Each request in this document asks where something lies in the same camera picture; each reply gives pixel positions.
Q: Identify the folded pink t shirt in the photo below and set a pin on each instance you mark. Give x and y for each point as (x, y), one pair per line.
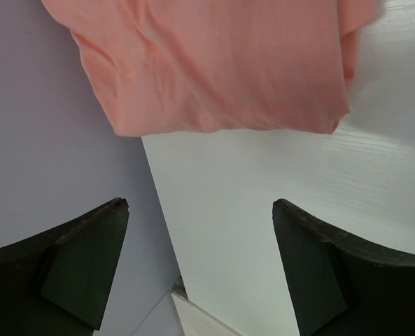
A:
(202, 66)

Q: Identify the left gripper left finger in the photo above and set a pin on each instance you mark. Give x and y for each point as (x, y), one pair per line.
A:
(58, 282)

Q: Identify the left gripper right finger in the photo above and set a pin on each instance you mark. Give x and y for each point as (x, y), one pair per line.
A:
(340, 283)

